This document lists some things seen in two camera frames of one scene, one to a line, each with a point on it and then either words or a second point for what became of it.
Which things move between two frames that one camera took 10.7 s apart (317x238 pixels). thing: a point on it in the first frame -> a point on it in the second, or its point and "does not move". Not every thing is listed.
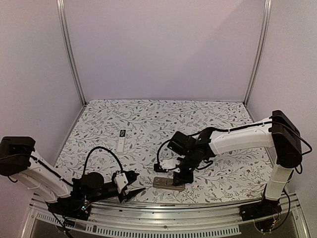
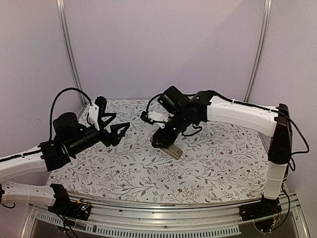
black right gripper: [184, 180] -> [166, 140]
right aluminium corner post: [267, 9] does not move
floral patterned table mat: [114, 136] does not move
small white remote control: [167, 183] -> [173, 150]
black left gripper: [130, 195] -> [113, 139]
